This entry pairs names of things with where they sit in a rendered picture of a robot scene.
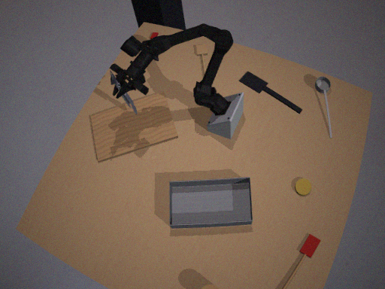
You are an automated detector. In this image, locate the brown wooden board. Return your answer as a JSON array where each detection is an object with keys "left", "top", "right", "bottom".
[{"left": 90, "top": 92, "right": 178, "bottom": 163}]

